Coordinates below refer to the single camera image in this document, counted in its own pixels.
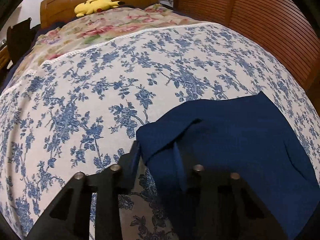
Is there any yellow plush toy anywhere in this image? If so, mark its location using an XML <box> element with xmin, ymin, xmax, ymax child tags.
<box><xmin>74</xmin><ymin>0</ymin><xmax>125</xmax><ymax>18</ymax></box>

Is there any pink floral beige blanket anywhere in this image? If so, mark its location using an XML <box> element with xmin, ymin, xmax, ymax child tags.
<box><xmin>8</xmin><ymin>4</ymin><xmax>197</xmax><ymax>83</ymax></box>

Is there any wooden louvered wardrobe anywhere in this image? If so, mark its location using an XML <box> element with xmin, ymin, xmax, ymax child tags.
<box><xmin>174</xmin><ymin>0</ymin><xmax>319</xmax><ymax>108</ymax></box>

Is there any blue floral white bedsheet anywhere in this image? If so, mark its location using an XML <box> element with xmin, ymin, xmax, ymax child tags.
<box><xmin>1</xmin><ymin>23</ymin><xmax>319</xmax><ymax>238</ymax></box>

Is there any navy blue suit jacket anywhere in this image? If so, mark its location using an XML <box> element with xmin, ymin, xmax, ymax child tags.
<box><xmin>136</xmin><ymin>93</ymin><xmax>319</xmax><ymax>239</ymax></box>

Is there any dark wooden chair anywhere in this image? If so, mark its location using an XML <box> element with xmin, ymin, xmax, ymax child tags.
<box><xmin>7</xmin><ymin>17</ymin><xmax>35</xmax><ymax>64</ymax></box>

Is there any wooden desk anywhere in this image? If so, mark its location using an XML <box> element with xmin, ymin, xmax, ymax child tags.
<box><xmin>0</xmin><ymin>40</ymin><xmax>10</xmax><ymax>70</ymax></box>

